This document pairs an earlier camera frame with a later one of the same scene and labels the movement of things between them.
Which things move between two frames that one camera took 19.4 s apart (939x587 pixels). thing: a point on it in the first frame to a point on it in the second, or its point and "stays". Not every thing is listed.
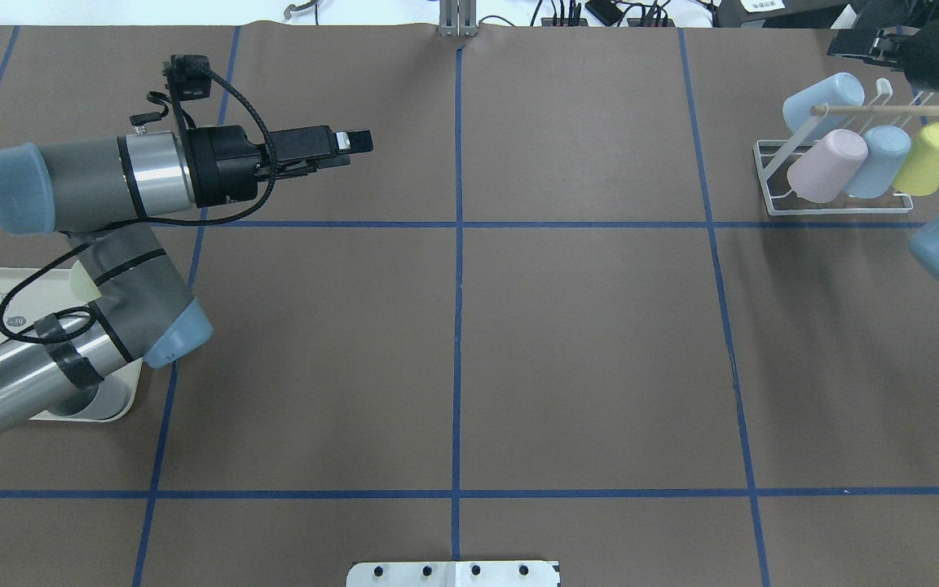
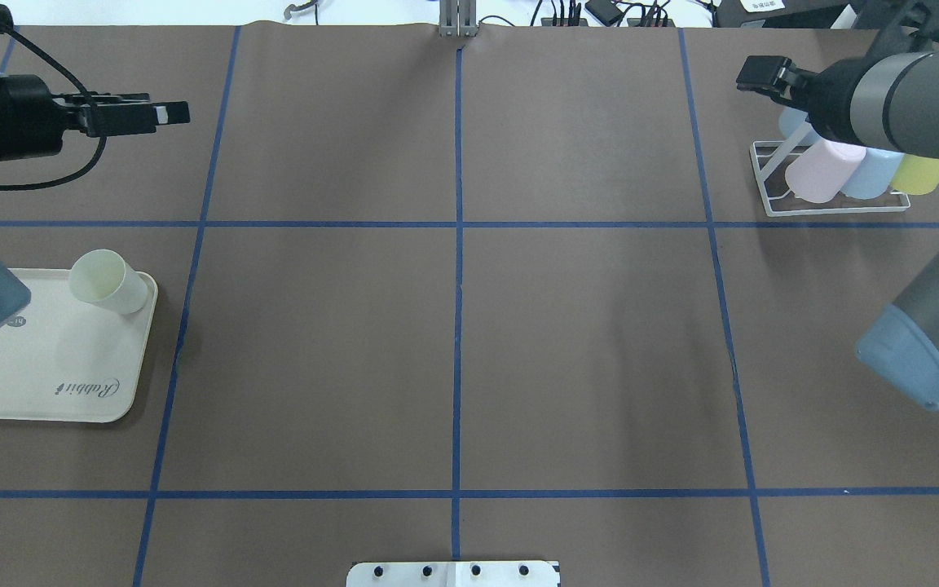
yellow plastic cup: x=934 y=151 stays
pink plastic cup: x=830 y=168 stays
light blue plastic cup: x=888 y=148 stays
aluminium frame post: x=457 y=18 stays
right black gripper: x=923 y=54 to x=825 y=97
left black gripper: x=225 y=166 to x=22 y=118
